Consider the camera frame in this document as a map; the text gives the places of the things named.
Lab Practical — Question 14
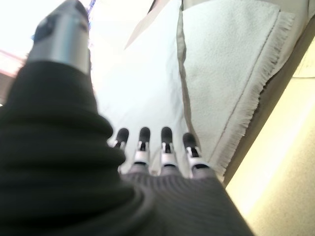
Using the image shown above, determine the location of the pale patterned floor rug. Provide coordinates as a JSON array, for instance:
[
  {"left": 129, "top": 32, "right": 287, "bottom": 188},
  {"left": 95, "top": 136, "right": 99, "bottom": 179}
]
[{"left": 292, "top": 48, "right": 315, "bottom": 79}]

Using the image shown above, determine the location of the white duvet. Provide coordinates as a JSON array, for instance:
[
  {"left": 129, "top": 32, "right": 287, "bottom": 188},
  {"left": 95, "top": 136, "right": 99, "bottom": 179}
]
[{"left": 88, "top": 0, "right": 195, "bottom": 177}]

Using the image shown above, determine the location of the beige fringed bed blanket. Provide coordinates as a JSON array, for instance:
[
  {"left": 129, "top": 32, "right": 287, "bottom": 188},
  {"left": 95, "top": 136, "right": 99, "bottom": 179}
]
[{"left": 176, "top": 0, "right": 315, "bottom": 182}]

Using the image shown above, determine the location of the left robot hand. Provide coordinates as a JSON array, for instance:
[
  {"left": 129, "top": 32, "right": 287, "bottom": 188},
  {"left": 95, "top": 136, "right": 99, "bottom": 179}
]
[{"left": 0, "top": 0, "right": 259, "bottom": 236}]

